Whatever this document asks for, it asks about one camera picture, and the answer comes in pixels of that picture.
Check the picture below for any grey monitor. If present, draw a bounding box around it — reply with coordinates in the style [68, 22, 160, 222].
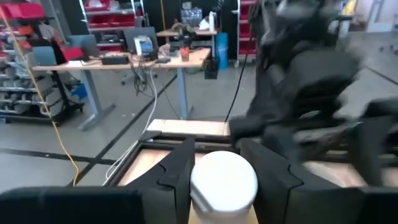
[123, 26, 159, 54]

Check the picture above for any white shelf with red bins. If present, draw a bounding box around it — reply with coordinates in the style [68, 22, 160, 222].
[79, 0, 147, 52]

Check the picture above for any red bin shelf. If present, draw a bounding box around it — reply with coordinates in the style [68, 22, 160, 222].
[238, 0, 259, 60]

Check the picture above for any black hanging power box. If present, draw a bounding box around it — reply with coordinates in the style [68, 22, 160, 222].
[203, 57, 220, 80]

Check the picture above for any yellow hanging cord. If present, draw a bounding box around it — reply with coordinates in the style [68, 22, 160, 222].
[0, 6, 80, 187]

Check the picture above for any black floor cable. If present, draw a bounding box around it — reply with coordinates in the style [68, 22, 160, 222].
[224, 46, 249, 123]

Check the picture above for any long wooden desk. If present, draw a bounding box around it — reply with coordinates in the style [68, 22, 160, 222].
[30, 46, 212, 131]

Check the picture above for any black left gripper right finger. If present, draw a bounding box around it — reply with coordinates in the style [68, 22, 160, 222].
[239, 138, 398, 224]

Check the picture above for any white cable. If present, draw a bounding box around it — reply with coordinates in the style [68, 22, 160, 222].
[102, 67, 159, 186]

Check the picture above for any small tablet screen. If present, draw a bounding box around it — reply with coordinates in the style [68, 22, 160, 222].
[133, 35, 154, 57]

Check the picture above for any wooden arm base board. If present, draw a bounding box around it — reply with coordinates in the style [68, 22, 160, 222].
[146, 119, 231, 137]

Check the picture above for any small wooden desk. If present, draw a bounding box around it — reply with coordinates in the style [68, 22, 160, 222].
[156, 27, 218, 38]

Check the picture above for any blue bin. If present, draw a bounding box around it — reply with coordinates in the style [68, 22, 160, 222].
[215, 32, 229, 62]

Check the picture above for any flat black box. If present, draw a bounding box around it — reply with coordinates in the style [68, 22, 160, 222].
[101, 54, 130, 65]

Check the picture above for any large yellow paint bottle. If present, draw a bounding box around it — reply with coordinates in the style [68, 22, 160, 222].
[188, 151, 259, 224]

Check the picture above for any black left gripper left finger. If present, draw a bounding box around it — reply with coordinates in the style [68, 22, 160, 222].
[0, 138, 196, 224]

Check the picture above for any parts bin rack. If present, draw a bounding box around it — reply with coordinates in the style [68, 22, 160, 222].
[0, 0, 85, 125]

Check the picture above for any black table frame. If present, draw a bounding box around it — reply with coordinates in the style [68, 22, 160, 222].
[105, 130, 243, 187]

